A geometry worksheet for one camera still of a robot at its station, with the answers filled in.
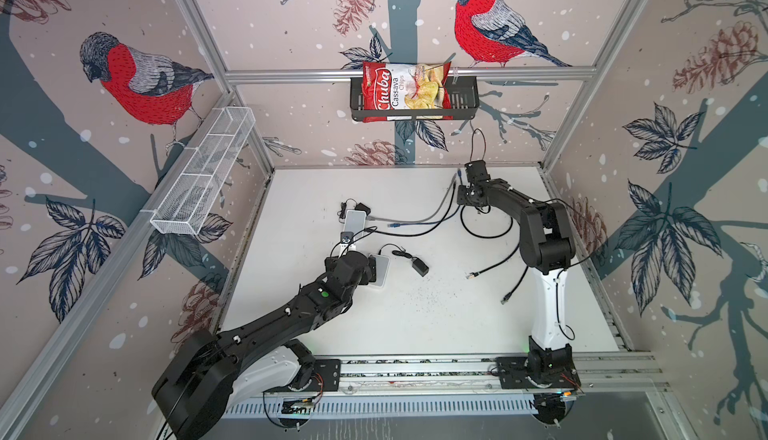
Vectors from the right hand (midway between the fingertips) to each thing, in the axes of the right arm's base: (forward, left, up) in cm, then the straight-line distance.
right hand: (462, 199), depth 108 cm
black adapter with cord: (-8, +43, +1) cm, 44 cm away
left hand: (-30, +34, +9) cm, 46 cm away
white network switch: (-12, +38, +2) cm, 40 cm away
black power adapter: (-26, +16, 0) cm, 31 cm away
